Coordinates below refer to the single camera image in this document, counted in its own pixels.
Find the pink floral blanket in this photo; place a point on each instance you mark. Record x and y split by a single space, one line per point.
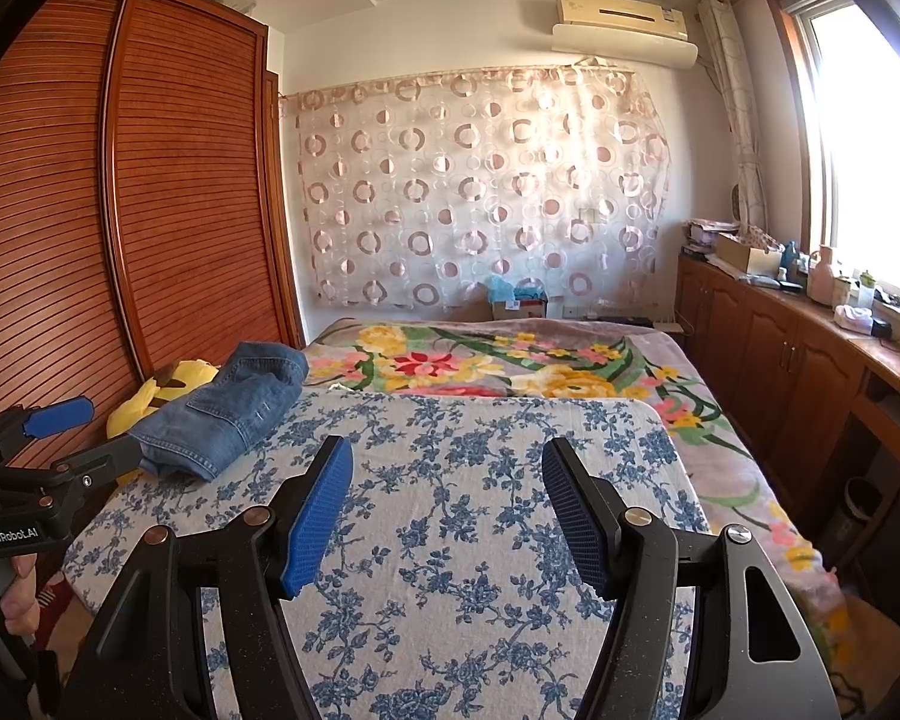
510 360

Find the blue bottle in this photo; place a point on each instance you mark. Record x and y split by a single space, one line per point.
790 256

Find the green-capped bottle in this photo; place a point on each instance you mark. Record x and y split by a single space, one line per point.
867 289

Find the grey box on wardrobe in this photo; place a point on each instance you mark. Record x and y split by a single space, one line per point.
236 1

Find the dark waste bin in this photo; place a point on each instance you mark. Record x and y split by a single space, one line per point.
864 510

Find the white patterned window curtain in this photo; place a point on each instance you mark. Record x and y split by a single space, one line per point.
739 120

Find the wooden low cabinet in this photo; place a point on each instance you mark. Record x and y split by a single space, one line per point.
757 360

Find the black charger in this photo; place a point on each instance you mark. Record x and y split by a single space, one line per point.
882 328

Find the white tissue pack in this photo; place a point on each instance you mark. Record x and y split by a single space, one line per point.
853 319

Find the red patterned cloth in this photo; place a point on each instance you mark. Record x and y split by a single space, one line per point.
58 600

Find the wooden slatted wardrobe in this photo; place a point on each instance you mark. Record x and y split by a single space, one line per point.
172 202

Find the cardboard box with blue cloth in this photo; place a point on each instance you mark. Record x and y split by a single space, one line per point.
517 304

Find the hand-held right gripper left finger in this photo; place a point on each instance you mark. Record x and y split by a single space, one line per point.
319 517

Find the wood-framed window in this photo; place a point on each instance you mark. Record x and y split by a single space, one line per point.
870 150

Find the beige box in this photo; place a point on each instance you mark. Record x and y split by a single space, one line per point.
746 255

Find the stack of papers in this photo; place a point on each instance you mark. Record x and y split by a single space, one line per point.
712 234

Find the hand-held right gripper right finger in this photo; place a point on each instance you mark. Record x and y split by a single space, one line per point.
581 525

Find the blue denim pants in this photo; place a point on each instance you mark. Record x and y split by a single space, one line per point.
217 412

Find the white air conditioner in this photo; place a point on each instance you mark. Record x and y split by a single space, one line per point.
622 26

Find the sheer circle-patterned curtain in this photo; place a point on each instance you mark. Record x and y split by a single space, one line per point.
480 187

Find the yellow plush toy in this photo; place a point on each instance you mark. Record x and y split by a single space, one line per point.
139 409

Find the person's left hand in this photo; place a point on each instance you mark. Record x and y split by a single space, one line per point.
26 596

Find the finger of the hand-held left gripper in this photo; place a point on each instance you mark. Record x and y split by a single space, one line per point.
109 461
60 416

